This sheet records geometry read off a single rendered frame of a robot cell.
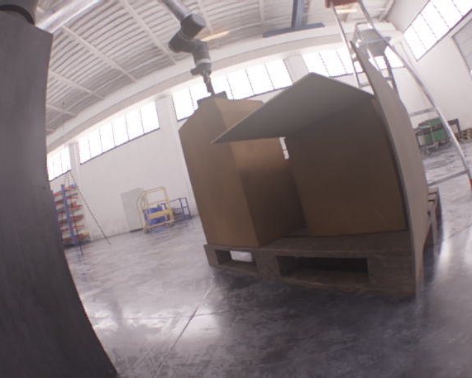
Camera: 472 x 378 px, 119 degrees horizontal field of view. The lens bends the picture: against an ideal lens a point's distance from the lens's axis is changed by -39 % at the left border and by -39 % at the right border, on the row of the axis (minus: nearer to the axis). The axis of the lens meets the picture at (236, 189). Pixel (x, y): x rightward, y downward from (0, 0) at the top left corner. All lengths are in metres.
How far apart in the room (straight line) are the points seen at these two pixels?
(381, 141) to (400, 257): 0.34
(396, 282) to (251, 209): 0.63
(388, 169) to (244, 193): 0.58
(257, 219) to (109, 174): 12.61
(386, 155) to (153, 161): 11.38
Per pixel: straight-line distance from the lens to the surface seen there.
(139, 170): 12.14
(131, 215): 11.84
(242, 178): 0.97
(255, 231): 0.97
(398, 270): 0.66
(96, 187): 14.04
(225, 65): 11.27
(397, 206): 0.76
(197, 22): 1.37
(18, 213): 0.58
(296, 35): 12.19
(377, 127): 0.74
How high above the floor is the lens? 0.38
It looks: 2 degrees up
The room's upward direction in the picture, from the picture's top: 15 degrees counter-clockwise
